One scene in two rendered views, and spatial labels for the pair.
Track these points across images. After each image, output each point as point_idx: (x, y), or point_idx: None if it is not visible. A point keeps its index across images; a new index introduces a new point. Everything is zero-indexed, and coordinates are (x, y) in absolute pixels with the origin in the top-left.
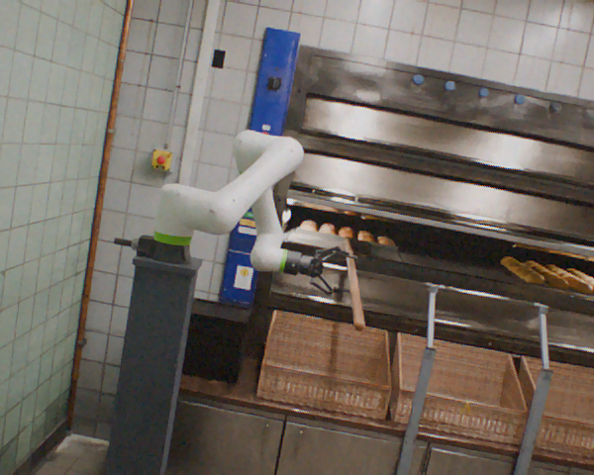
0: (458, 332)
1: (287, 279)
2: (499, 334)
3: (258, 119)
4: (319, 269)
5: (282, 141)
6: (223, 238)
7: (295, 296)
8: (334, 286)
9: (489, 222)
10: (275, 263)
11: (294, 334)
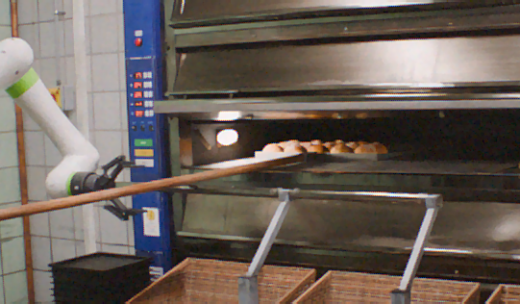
0: (408, 259)
1: (198, 216)
2: (456, 255)
3: (130, 25)
4: (108, 189)
5: None
6: (129, 178)
7: (202, 237)
8: (248, 217)
9: (405, 88)
10: (61, 189)
11: (209, 287)
